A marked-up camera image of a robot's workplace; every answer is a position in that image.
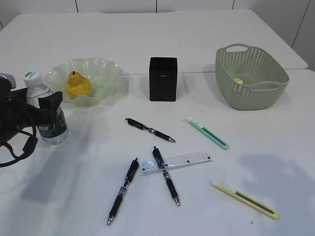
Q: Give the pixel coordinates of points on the black pen across ruler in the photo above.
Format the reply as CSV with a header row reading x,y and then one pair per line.
x,y
161,165

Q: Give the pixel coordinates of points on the green woven plastic basket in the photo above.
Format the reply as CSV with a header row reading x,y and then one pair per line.
x,y
264,80

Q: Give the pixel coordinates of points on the clear plastic ruler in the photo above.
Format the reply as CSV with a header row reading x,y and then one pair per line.
x,y
177,162

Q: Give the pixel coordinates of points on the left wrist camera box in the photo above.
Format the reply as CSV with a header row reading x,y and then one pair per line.
x,y
10,78

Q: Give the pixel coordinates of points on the black pen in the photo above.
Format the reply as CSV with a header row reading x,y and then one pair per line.
x,y
150,130
122,191

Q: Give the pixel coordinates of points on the yellow utility knife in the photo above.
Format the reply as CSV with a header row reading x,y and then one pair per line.
x,y
245,199

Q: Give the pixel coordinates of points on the black pen lower left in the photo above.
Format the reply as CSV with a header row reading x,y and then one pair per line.
x,y
122,191

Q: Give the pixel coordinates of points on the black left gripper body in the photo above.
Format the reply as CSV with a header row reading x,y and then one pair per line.
x,y
16,117

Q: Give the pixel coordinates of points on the black square pen holder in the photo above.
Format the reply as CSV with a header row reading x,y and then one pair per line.
x,y
163,73

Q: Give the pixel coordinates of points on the green wavy glass plate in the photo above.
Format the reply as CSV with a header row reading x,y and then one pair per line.
x,y
104,75

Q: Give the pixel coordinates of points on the yellow pear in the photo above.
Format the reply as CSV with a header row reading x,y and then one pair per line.
x,y
78,85

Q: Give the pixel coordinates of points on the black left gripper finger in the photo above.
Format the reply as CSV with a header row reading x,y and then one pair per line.
x,y
51,103
17,96

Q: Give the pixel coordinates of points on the black pen upper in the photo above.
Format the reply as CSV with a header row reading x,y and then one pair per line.
x,y
150,130

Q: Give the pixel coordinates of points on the clear water bottle green label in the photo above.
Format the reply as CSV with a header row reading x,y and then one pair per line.
x,y
52,128

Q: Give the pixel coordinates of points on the teal utility knife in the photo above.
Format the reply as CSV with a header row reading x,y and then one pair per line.
x,y
209,134

